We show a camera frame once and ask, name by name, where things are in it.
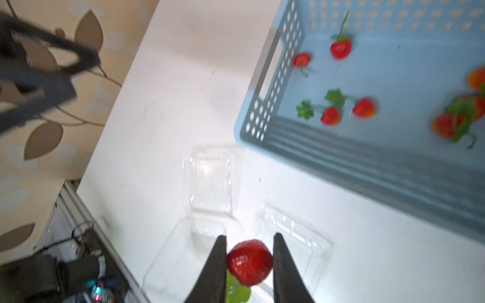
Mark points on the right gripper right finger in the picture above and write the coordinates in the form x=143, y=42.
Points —
x=288, y=284

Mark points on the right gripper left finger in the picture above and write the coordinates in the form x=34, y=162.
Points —
x=211, y=285

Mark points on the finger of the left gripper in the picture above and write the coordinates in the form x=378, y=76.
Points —
x=56, y=86

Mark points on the clear clamshell container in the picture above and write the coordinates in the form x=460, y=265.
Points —
x=211, y=179
x=176, y=268

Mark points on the red strawberry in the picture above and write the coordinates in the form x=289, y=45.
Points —
x=250, y=262

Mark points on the blue plastic basket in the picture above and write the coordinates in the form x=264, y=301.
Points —
x=385, y=98

